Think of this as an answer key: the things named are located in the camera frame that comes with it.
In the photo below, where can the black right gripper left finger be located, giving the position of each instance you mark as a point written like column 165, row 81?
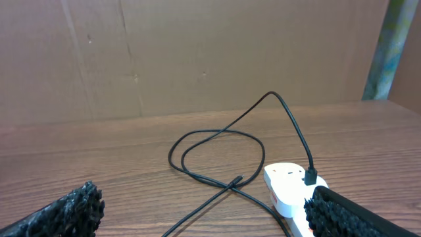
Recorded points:
column 77, row 214

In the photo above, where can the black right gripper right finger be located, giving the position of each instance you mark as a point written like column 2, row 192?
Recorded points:
column 331, row 215

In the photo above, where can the white charger plug adapter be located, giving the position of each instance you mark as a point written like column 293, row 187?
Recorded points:
column 289, row 187

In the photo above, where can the white power strip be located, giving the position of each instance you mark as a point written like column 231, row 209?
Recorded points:
column 296, row 224

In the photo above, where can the colourful painted board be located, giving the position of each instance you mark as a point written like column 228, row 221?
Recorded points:
column 391, row 41

